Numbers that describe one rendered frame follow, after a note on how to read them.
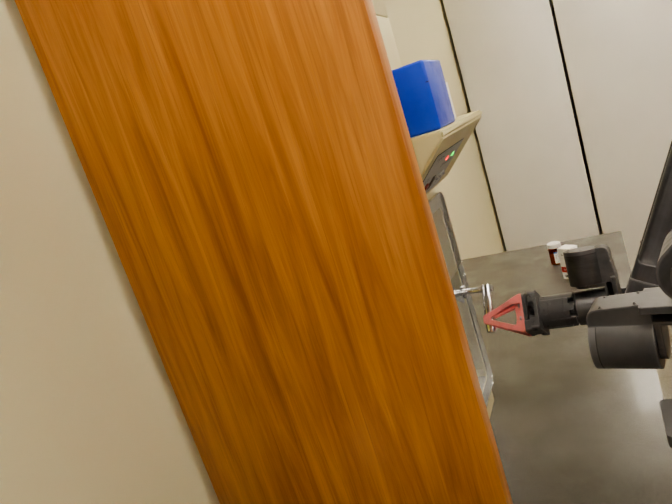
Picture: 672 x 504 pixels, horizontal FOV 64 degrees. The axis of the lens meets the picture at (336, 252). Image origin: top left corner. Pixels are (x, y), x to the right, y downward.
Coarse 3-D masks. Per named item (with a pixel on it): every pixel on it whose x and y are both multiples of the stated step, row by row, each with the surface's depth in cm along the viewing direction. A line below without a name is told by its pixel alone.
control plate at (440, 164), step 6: (456, 144) 83; (450, 150) 81; (456, 150) 88; (438, 156) 72; (444, 156) 78; (450, 156) 85; (438, 162) 76; (444, 162) 83; (432, 168) 74; (438, 168) 80; (444, 168) 88; (432, 174) 78; (438, 174) 85; (426, 180) 75; (438, 180) 90; (432, 186) 87; (426, 192) 84
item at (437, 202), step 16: (432, 208) 93; (448, 224) 100; (448, 240) 98; (448, 256) 96; (448, 272) 95; (464, 272) 104; (464, 304) 100; (464, 320) 98; (480, 336) 106; (480, 352) 103; (480, 368) 101; (480, 384) 99
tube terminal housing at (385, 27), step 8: (384, 24) 93; (384, 32) 92; (392, 32) 96; (384, 40) 91; (392, 40) 95; (392, 48) 94; (392, 56) 93; (392, 64) 93; (400, 64) 97; (432, 192) 99; (488, 408) 106
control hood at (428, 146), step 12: (456, 120) 81; (468, 120) 83; (432, 132) 68; (444, 132) 68; (456, 132) 76; (468, 132) 90; (420, 144) 68; (432, 144) 68; (444, 144) 71; (420, 156) 69; (432, 156) 69; (456, 156) 95; (420, 168) 69
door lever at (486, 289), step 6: (462, 288) 100; (468, 288) 100; (474, 288) 99; (480, 288) 99; (486, 288) 98; (492, 288) 99; (462, 294) 100; (468, 294) 100; (486, 294) 98; (486, 300) 98; (492, 300) 98; (486, 306) 97; (492, 306) 97; (486, 312) 97; (492, 318) 96; (486, 324) 97; (492, 330) 96
